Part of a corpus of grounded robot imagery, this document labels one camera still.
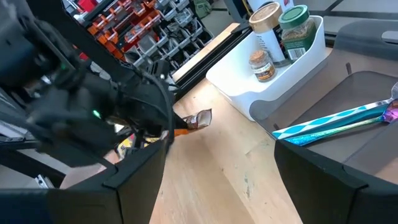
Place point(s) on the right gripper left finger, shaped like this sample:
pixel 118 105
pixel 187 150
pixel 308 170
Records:
pixel 136 186

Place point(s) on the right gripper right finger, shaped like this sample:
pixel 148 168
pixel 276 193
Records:
pixel 317 186

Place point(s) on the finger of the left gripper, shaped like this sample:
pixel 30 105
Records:
pixel 180 123

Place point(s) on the brown snack packet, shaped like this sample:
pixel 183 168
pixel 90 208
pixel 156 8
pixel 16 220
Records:
pixel 200 119

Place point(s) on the saffron jar cork lid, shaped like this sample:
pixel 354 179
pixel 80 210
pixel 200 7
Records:
pixel 262 67

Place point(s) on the purple iridescent spoon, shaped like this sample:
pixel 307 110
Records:
pixel 391 113

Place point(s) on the tan-lidded seasoning jar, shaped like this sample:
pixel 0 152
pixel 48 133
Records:
pixel 267 34

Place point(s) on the green-lidded spice jar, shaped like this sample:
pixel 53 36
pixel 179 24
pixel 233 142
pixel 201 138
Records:
pixel 298 34

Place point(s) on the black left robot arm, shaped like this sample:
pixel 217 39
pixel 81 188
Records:
pixel 62 102

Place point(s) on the small parts bin rack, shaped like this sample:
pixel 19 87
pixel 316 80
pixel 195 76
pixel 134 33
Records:
pixel 146 34

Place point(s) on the white plastic bin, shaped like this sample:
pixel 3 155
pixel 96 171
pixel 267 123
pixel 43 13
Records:
pixel 236 81

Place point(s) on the grey plastic bin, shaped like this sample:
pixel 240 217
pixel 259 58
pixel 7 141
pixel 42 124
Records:
pixel 357 40

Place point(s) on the white metal bracket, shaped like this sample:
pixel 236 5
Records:
pixel 43 182

